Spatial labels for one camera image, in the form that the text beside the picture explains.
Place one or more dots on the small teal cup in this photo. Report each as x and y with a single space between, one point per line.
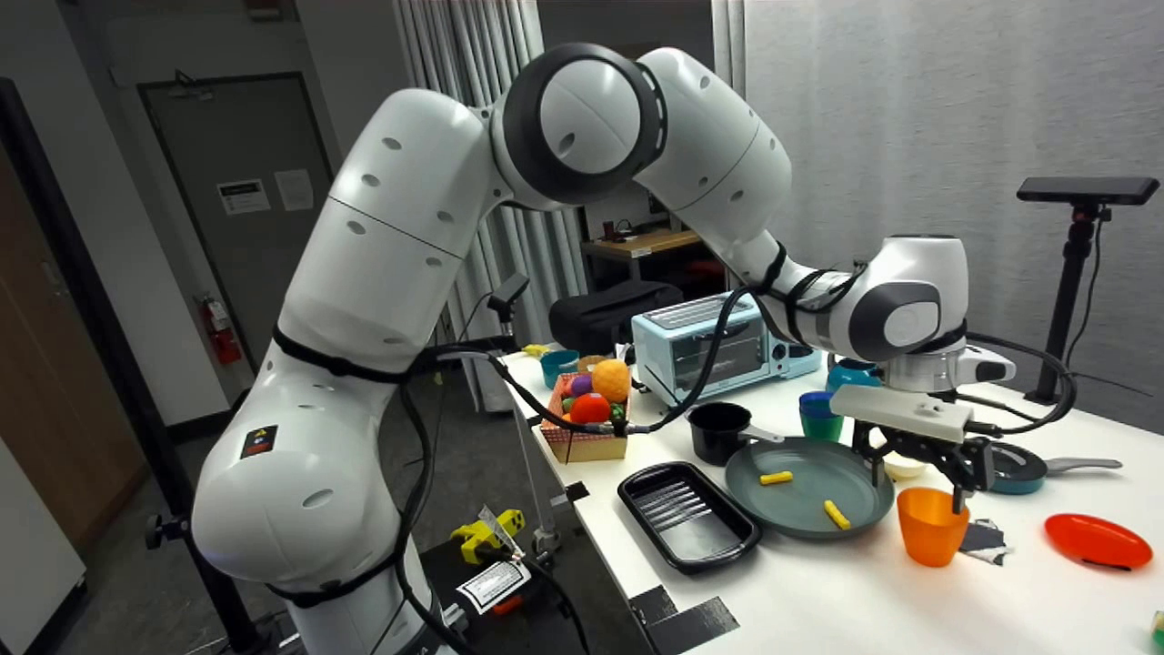
560 365

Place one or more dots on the small orange-red plate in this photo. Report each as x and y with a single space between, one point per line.
1096 543

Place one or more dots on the grey door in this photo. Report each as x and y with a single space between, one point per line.
230 266

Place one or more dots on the black toy saucepan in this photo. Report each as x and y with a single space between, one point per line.
722 438

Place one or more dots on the black fabric bag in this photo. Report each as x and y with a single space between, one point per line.
607 317

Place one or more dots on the yellow toy fry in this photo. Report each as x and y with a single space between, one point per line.
778 478
840 515

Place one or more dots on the black camera on stand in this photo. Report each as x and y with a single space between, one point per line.
1090 192

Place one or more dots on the grey backdrop curtain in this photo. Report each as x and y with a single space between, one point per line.
971 109

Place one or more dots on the small teal frying pan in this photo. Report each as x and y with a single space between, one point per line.
1019 469

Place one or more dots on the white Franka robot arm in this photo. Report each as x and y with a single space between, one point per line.
387 240

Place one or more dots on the dark grey-green plate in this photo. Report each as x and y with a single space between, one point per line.
803 495

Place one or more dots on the dark grey packet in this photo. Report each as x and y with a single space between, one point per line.
985 543

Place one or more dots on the light blue toaster oven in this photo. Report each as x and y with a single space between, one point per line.
751 346

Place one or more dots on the small black tape square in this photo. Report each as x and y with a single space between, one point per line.
575 490

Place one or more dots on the brown wooden panel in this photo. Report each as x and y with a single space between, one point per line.
48 401

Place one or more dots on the white label card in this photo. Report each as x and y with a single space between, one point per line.
492 586

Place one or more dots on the black tape strip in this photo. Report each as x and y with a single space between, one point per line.
692 622
655 606

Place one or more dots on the orange plush fruit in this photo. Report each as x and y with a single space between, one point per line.
614 381

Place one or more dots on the translucent orange cup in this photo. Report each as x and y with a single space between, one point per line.
933 531

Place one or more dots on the green plastic cup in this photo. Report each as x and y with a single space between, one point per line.
820 427

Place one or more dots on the teal toy kettle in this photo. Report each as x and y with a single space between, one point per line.
848 371

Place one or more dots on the black tripod stand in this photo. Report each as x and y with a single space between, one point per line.
1064 302

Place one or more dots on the black ridged grill tray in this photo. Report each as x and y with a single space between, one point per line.
687 515

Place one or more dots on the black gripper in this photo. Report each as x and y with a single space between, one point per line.
921 445

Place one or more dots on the yellow clamp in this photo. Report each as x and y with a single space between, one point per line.
486 531

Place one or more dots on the purple plush fruit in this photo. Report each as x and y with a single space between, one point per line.
579 384

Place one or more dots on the white door sign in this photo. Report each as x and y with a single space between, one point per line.
292 192
242 199

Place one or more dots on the white cabinet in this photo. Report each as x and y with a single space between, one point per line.
31 568

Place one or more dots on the red plush tomato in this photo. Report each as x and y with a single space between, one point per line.
592 410

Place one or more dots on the red checkered basket box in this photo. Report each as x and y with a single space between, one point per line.
586 445

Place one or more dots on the blue plastic cup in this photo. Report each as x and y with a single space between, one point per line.
815 401

